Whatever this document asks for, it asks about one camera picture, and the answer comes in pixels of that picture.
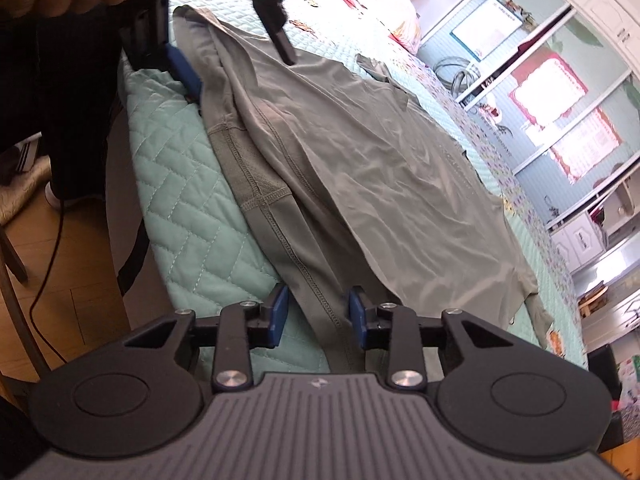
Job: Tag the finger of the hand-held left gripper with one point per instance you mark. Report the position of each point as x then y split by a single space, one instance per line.
182 67
281 35

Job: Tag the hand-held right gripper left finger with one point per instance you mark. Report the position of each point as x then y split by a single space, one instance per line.
280 316

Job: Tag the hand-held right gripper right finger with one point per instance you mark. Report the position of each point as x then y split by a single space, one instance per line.
356 319

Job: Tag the grey t-shirt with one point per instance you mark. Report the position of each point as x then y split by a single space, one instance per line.
350 150

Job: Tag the floral pillow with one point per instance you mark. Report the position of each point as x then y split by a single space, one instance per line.
380 16

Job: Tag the grey bed base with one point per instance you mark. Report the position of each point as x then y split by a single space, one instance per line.
135 185

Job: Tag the quilted cartoon bedspread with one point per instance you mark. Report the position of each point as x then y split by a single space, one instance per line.
175 200

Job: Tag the person's white shoe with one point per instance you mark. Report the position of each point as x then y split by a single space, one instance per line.
70 199

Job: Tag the dark striped garment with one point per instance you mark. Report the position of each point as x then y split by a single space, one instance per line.
15 160

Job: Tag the beige knit cushion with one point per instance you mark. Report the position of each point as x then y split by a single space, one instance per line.
25 201

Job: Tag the white drawer cabinet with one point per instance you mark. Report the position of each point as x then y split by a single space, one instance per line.
580 242

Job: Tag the wooden chair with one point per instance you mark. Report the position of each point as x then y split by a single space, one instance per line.
594 300

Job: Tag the white door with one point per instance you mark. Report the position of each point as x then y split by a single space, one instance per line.
620 300

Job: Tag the blue-framed wall poster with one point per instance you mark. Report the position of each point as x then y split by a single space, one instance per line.
486 27

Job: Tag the pink-framed wall poster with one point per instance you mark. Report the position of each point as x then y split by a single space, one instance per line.
585 146
547 90

